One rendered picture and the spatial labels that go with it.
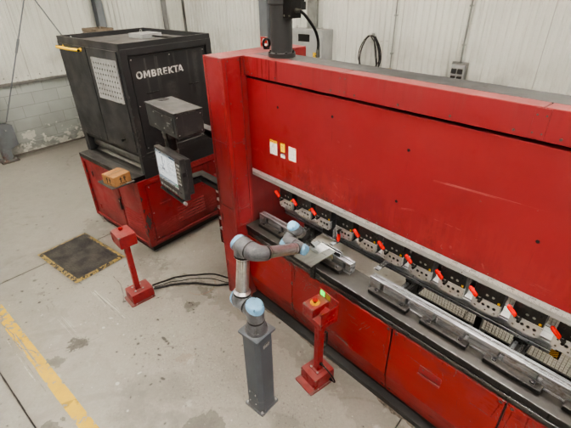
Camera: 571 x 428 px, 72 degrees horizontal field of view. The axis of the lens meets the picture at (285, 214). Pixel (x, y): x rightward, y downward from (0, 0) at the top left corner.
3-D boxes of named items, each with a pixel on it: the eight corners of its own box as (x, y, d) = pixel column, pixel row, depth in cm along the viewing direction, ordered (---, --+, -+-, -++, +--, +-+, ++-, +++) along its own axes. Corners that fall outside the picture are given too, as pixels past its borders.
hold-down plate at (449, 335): (418, 323, 249) (419, 319, 247) (422, 318, 252) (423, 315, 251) (464, 351, 230) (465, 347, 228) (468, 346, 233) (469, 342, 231)
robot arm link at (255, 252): (257, 250, 224) (312, 242, 259) (245, 242, 231) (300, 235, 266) (253, 268, 227) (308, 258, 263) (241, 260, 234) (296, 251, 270)
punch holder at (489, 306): (469, 304, 220) (476, 281, 212) (476, 297, 225) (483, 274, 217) (496, 318, 211) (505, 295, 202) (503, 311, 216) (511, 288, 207)
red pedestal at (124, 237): (124, 297, 401) (104, 229, 359) (147, 286, 416) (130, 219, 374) (132, 307, 389) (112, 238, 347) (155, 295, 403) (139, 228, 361)
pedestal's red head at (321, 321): (302, 314, 286) (302, 295, 277) (319, 305, 294) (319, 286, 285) (320, 331, 272) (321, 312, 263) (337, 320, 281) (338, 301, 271)
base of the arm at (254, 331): (257, 341, 251) (256, 330, 246) (240, 330, 259) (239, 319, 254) (272, 328, 261) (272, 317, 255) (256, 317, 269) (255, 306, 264)
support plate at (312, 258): (293, 256, 292) (293, 256, 292) (318, 242, 308) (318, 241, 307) (310, 267, 281) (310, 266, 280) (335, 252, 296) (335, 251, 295)
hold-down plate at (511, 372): (481, 361, 223) (483, 357, 222) (485, 356, 226) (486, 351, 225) (539, 396, 204) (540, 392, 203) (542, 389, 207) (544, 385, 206)
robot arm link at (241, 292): (241, 317, 254) (243, 244, 230) (228, 306, 264) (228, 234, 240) (256, 309, 262) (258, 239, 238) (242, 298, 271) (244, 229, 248)
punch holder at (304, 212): (296, 214, 310) (296, 195, 302) (304, 210, 315) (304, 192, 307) (310, 221, 300) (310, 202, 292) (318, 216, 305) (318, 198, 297)
